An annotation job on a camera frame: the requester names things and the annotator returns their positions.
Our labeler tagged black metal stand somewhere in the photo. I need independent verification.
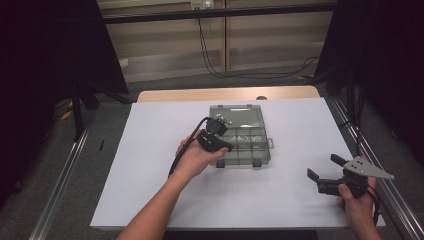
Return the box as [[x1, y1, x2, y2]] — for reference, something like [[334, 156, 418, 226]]
[[70, 75, 134, 142]]

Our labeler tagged wooden table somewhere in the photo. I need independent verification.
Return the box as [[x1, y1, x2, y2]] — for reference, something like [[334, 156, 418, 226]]
[[137, 85, 321, 103]]

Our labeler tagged clear grey plastic compartment box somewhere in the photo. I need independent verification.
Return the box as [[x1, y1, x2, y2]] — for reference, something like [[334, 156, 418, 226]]
[[209, 104, 275, 169]]

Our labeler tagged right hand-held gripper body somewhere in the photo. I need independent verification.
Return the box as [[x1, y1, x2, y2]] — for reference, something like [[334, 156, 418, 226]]
[[316, 155, 396, 200]]

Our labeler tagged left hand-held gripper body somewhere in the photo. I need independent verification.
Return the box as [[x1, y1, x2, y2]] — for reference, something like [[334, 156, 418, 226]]
[[197, 114, 233, 154]]

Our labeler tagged black curtain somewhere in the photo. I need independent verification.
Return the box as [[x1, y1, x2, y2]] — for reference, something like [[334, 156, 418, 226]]
[[314, 0, 424, 164], [0, 0, 130, 201]]

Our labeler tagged metal floor rail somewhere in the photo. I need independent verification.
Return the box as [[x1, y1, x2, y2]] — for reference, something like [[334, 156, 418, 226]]
[[29, 121, 95, 240], [328, 95, 424, 240]]

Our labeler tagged black stand pole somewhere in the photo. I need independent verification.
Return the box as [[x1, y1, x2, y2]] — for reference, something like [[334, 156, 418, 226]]
[[345, 64, 365, 158]]

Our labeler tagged person's right hand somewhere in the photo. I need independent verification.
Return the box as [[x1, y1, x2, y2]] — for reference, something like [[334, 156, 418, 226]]
[[335, 175, 378, 231]]

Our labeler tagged white table sheet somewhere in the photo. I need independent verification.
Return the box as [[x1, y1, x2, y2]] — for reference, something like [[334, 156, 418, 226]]
[[89, 97, 387, 230]]

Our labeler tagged black power cable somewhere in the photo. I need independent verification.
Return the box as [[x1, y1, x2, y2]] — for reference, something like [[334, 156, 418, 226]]
[[197, 17, 321, 80]]

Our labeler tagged black horizontal bar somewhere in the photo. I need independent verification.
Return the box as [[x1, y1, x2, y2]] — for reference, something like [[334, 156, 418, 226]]
[[101, 3, 337, 25]]

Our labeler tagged left hand-held gripper cable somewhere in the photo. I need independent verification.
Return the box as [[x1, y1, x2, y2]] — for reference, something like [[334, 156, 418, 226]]
[[168, 116, 214, 178]]

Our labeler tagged person's left hand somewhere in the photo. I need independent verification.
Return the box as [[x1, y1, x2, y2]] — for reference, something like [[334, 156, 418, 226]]
[[173, 129, 230, 181]]

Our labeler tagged thin black cable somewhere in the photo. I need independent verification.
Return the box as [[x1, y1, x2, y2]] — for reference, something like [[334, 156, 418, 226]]
[[199, 19, 319, 78]]

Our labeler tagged white wall socket plate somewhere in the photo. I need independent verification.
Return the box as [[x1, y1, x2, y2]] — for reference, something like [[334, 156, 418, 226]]
[[190, 0, 215, 10]]

